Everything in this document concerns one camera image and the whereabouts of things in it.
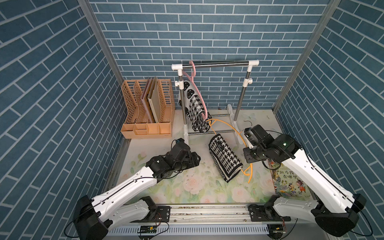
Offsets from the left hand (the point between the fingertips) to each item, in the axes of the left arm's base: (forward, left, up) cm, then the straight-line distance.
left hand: (201, 161), depth 74 cm
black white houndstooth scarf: (+1, -13, -1) cm, 13 cm away
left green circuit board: (-26, +26, -20) cm, 42 cm away
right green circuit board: (-26, -36, -17) cm, 47 cm away
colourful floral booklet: (-6, -48, -15) cm, 51 cm away
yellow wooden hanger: (+24, -6, +4) cm, 25 cm away
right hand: (+1, -22, +5) cm, 23 cm away
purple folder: (+33, +33, +11) cm, 48 cm away
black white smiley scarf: (+24, +3, +13) cm, 28 cm away
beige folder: (+33, +27, +11) cm, 44 cm away
